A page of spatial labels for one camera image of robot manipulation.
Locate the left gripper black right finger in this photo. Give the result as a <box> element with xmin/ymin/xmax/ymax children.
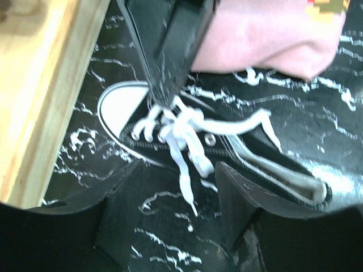
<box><xmin>215</xmin><ymin>162</ymin><xmax>362</xmax><ymax>271</ymax></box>

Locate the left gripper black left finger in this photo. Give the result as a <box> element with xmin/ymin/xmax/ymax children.
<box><xmin>1</xmin><ymin>160</ymin><xmax>143</xmax><ymax>271</ymax></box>

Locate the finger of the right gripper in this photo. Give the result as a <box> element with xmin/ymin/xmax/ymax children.
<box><xmin>117</xmin><ymin>0</ymin><xmax>218</xmax><ymax>108</ymax></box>

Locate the black sneaker with white laces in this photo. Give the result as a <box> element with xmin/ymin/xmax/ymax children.
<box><xmin>97</xmin><ymin>81</ymin><xmax>332</xmax><ymax>211</ymax></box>

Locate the pink mario t-shirt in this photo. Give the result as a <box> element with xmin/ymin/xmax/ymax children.
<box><xmin>191</xmin><ymin>0</ymin><xmax>350</xmax><ymax>81</ymax></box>

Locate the wooden drying rack frame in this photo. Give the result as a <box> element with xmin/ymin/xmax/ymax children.
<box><xmin>1</xmin><ymin>1</ymin><xmax>109</xmax><ymax>209</ymax></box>

